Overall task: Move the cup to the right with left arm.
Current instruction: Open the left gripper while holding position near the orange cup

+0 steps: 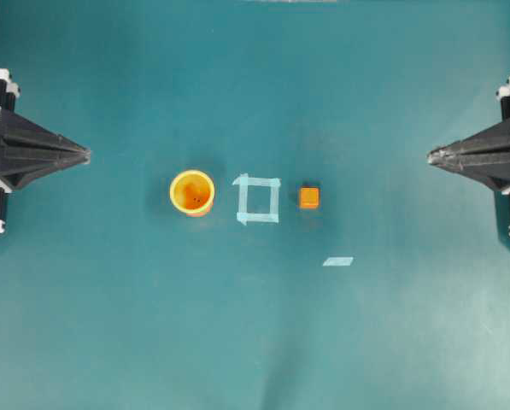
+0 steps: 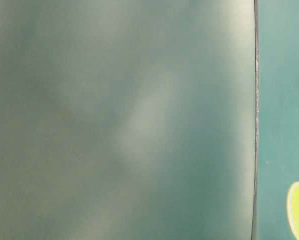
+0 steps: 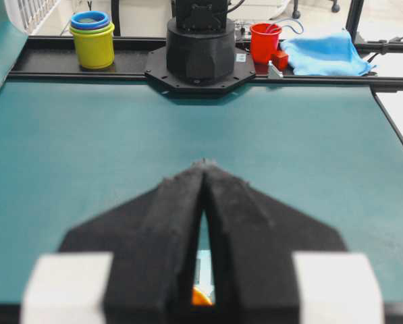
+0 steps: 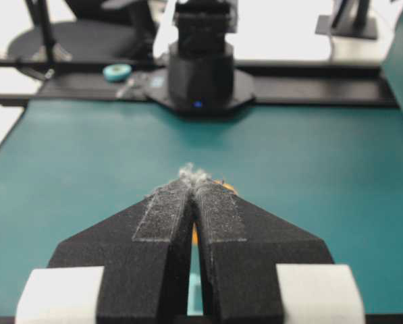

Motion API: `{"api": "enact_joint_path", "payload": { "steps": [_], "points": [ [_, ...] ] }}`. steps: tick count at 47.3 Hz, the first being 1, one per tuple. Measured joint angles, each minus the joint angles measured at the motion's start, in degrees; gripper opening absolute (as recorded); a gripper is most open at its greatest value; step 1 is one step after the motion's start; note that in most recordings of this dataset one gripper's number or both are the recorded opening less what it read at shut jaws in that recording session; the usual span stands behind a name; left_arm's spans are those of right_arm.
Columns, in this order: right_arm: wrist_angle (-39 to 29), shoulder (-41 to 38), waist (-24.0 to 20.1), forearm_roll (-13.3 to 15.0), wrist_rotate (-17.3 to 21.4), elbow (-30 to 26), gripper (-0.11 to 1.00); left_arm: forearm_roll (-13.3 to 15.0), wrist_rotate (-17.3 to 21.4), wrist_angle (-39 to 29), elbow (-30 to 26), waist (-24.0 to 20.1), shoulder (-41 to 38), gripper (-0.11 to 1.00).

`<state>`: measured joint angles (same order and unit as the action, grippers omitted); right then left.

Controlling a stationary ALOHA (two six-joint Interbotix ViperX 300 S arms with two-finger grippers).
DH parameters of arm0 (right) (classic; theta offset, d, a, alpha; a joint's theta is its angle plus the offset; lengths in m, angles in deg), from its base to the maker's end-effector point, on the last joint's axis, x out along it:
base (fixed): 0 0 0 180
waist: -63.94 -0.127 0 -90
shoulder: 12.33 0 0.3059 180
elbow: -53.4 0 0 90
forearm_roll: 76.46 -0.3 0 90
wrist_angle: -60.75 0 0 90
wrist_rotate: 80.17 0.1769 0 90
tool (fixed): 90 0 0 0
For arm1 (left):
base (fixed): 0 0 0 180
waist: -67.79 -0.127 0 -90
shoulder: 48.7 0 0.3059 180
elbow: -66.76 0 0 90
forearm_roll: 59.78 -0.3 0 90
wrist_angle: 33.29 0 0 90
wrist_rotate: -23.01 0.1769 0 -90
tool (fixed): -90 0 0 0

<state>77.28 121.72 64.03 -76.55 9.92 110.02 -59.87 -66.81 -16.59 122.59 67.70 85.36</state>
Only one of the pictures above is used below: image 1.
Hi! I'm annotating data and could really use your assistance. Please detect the light blue tape strip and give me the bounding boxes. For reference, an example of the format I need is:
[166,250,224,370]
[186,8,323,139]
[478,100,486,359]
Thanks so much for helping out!
[323,256,354,267]

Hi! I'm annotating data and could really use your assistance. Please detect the small orange cube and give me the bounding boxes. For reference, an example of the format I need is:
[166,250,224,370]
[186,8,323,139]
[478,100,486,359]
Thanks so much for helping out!
[298,186,320,209]

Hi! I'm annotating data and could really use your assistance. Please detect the light blue tape square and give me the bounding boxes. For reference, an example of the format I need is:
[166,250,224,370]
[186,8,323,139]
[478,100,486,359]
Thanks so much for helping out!
[232,173,281,226]

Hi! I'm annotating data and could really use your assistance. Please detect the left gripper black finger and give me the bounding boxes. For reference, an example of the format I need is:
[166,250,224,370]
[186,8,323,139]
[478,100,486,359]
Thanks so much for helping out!
[0,108,91,156]
[0,151,91,191]

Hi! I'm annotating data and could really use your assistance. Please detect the orange yellow plastic cup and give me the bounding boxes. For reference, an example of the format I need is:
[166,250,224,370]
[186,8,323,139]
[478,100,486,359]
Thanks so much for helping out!
[169,170,216,217]

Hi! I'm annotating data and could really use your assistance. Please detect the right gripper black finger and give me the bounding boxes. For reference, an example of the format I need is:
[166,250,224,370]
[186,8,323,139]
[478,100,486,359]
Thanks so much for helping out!
[428,158,510,195]
[427,118,510,163]

